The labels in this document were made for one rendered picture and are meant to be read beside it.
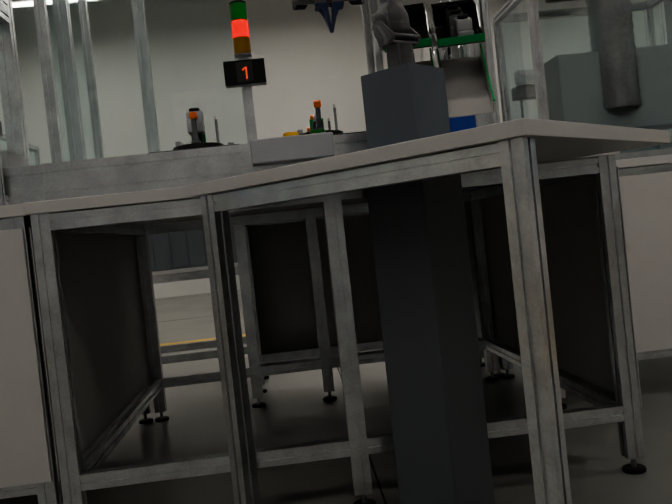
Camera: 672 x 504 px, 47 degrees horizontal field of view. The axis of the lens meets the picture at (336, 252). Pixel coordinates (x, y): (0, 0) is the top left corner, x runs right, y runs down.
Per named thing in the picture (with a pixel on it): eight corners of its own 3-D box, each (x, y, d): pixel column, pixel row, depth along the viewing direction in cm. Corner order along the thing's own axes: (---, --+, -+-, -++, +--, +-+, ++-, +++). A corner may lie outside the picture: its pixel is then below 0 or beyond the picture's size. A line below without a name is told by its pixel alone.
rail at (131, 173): (391, 167, 201) (387, 126, 201) (45, 203, 195) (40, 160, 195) (388, 169, 207) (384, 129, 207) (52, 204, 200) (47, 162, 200)
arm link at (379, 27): (421, 45, 178) (418, 17, 178) (392, 42, 173) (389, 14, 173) (402, 52, 184) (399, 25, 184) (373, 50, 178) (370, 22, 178)
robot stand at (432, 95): (418, 153, 169) (408, 62, 168) (369, 162, 178) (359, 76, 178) (453, 153, 179) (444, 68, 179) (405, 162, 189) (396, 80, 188)
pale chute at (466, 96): (495, 112, 210) (495, 99, 207) (446, 118, 212) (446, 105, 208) (481, 56, 230) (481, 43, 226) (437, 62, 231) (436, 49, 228)
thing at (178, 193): (620, 153, 198) (619, 142, 197) (24, 215, 187) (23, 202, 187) (478, 190, 338) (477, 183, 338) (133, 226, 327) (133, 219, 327)
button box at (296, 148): (335, 155, 193) (332, 130, 193) (251, 163, 192) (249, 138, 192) (333, 158, 200) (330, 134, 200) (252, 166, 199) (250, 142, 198)
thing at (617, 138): (526, 135, 126) (524, 117, 126) (190, 197, 187) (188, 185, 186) (670, 143, 179) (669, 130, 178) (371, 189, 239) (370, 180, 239)
